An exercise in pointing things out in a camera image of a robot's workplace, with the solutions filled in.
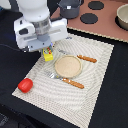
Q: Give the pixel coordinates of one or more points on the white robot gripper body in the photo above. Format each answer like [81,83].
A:
[34,30]

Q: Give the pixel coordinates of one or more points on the beige bowl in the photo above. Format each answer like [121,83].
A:
[122,14]

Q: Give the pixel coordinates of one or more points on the red toy tomato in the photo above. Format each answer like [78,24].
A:
[25,85]

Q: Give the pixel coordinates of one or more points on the wooden handled toy fork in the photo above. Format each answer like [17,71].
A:
[66,80]

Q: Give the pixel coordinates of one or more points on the round wooden plate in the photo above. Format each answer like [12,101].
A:
[68,66]

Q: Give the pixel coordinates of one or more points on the beige woven placemat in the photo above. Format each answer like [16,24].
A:
[61,99]

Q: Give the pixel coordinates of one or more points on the wooden handled toy knife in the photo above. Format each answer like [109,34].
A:
[79,56]

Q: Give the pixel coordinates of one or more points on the yellow butter box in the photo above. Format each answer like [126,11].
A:
[48,56]

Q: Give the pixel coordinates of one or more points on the brown toy stove board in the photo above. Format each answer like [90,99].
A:
[105,26]

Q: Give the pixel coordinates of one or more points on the grey toy pot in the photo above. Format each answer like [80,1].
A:
[70,8]

